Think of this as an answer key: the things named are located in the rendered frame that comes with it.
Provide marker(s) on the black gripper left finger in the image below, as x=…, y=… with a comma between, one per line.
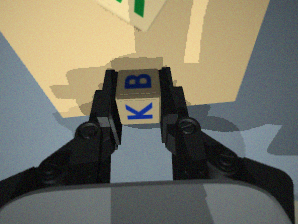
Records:
x=80, y=158

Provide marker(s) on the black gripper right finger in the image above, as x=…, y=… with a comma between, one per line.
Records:
x=199, y=156

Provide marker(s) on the beige flat mat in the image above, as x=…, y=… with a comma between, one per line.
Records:
x=67, y=45

